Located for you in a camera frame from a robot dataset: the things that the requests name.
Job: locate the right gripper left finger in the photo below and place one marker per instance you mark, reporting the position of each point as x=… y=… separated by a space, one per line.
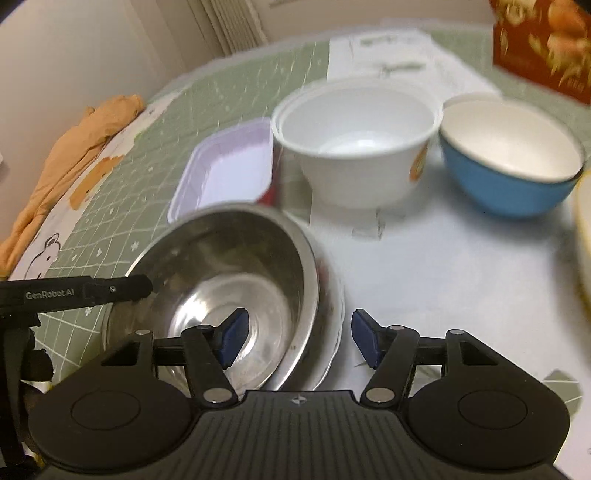
x=208 y=351

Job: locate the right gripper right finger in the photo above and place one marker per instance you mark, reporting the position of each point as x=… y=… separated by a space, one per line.
x=391 y=353

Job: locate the white floral plate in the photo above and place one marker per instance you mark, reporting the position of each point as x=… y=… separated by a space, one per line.
x=325 y=339

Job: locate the stainless steel bowl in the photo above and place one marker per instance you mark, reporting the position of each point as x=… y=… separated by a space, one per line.
x=220 y=259

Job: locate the lilac rectangular plastic tray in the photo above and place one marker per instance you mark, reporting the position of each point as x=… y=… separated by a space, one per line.
x=233 y=165

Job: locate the white disposable plastic bowl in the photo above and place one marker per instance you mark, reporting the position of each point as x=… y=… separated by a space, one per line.
x=361 y=142

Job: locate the blue enamel bowl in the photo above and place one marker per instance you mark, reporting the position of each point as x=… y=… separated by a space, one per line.
x=511 y=158

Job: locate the white yellow-rimmed ceramic bowl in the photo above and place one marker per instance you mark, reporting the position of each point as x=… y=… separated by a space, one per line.
x=582 y=217

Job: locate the cartoon print bedsheet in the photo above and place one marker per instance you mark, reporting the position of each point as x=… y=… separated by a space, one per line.
x=50 y=239

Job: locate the white deer table runner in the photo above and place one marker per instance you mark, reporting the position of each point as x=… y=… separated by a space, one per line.
x=435 y=262

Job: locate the green checked tablecloth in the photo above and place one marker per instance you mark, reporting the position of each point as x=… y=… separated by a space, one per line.
x=128 y=208

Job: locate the orange cloth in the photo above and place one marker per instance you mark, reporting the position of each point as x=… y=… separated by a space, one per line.
x=71 y=154

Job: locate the beige curtain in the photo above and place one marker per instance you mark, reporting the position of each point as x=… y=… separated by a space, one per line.
x=229 y=26

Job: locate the red quail eggs bag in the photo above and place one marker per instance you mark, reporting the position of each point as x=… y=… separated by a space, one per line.
x=546 y=42

